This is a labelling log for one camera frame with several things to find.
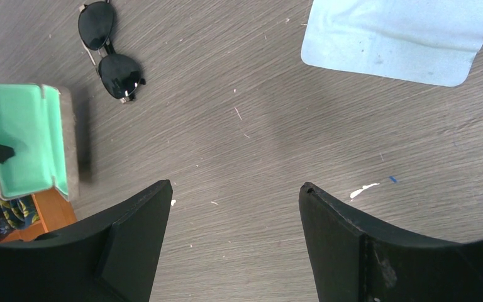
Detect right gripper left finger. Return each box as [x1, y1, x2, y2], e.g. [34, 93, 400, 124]
[0, 180, 173, 301]

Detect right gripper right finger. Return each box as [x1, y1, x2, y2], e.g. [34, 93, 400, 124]
[299, 182, 483, 301]

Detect beige glasses case green lining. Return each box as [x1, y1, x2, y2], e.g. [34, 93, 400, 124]
[0, 84, 79, 202]

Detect black sunglasses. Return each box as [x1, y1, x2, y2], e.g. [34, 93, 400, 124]
[77, 1, 146, 104]

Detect orange compartment tray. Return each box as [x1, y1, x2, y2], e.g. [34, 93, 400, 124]
[0, 189, 77, 243]

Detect light blue lens cloth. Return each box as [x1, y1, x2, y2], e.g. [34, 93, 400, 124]
[301, 0, 483, 87]

